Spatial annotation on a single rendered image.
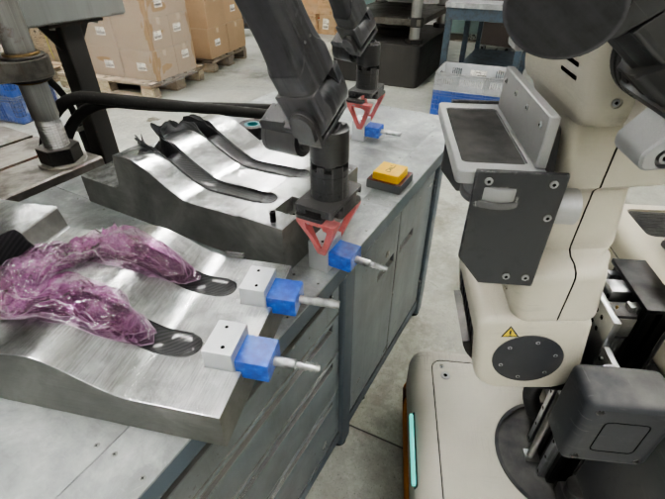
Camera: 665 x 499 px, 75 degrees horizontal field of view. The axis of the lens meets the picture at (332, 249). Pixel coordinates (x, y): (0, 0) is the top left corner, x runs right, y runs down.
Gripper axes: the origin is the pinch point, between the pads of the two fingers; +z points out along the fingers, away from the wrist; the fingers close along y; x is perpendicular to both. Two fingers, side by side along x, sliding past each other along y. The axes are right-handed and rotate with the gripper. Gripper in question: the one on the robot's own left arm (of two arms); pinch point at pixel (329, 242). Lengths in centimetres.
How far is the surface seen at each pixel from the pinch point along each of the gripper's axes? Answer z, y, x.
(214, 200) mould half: -3.7, 3.1, -21.0
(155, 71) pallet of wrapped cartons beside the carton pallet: 65, -244, -313
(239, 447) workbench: 31.3, 23.2, -5.3
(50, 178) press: 7, 0, -76
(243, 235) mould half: -0.7, 5.9, -12.9
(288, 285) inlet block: -2.4, 14.7, 1.5
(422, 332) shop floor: 85, -68, 4
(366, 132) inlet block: 2, -52, -17
